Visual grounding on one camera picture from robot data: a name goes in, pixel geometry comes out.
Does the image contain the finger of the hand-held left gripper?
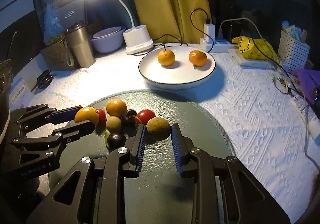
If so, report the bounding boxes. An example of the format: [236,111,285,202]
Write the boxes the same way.
[10,104,83,139]
[11,119,95,162]

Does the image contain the white tube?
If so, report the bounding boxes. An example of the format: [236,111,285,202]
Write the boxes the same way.
[290,95,320,143]

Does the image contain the cardboard box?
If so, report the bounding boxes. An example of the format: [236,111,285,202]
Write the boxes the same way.
[40,39,78,71]

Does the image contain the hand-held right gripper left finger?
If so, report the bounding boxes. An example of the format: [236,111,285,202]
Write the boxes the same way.
[26,124,148,224]

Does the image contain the small tan longan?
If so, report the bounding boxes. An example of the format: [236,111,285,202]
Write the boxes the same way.
[106,116,122,133]

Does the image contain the clear plastic bag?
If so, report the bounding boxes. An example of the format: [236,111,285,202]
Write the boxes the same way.
[43,0,66,45]

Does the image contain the small metal keys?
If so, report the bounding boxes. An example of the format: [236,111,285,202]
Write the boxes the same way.
[272,74,292,93]

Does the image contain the white tissue pack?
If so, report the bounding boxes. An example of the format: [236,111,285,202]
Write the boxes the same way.
[227,48,275,69]

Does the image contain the white plate with dark rim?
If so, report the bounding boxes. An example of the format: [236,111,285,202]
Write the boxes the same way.
[139,47,216,91]

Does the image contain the purple cloth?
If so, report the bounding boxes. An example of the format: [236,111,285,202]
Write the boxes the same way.
[291,68,320,104]

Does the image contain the round grey mat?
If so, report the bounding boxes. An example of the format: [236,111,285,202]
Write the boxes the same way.
[49,89,235,224]

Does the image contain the thin black cable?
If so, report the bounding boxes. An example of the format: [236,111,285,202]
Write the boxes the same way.
[251,38,300,97]

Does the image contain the black charger cable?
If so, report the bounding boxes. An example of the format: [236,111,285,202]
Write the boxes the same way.
[150,8,215,52]

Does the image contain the red cherry tomato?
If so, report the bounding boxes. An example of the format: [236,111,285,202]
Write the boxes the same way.
[96,108,107,122]
[136,110,156,125]

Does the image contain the small packets in basket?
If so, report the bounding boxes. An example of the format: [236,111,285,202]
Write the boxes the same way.
[281,21,308,42]

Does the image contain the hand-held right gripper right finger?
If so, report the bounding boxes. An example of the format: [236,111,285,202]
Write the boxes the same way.
[171,123,290,224]

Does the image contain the small orange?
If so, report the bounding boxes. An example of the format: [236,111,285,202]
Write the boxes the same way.
[106,99,127,117]
[74,106,100,126]
[157,49,176,66]
[189,50,208,67]

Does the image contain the lavender bowl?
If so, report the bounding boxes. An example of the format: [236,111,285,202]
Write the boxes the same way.
[90,26,127,54]

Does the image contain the black round lid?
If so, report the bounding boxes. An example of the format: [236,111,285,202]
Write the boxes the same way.
[31,70,53,92]

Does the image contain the white desk lamp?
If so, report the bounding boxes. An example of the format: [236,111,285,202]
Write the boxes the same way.
[71,0,154,55]

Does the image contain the white inner bowl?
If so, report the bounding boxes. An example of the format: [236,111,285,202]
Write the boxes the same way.
[93,27,121,39]

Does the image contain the white charger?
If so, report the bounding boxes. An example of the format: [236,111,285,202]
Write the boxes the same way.
[204,18,215,42]

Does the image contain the white power strip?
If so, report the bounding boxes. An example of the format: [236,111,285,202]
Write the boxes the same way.
[200,38,238,53]

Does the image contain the grey cable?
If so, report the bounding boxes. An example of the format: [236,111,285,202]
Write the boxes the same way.
[304,104,320,172]

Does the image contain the grey tablet screen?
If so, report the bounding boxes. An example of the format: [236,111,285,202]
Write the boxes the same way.
[56,0,85,27]

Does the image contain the steel tumbler with strap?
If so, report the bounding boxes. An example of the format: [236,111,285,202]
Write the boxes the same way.
[65,21,96,68]

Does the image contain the white paper card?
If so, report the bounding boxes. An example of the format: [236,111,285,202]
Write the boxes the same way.
[9,78,34,101]

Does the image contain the large tan longan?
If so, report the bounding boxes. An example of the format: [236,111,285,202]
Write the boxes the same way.
[146,117,172,141]

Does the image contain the white cable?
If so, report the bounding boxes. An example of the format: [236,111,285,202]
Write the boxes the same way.
[219,18,263,39]

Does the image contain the white woven basket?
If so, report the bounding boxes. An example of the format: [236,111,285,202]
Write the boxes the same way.
[277,29,310,69]

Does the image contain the yellow plastic bag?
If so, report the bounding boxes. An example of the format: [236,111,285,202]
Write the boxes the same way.
[231,36,279,63]

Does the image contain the yellow curtain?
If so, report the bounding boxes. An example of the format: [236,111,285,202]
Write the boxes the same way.
[126,0,212,44]

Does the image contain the dark purple cherry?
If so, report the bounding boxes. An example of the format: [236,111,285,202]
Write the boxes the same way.
[107,133,127,149]
[121,109,137,127]

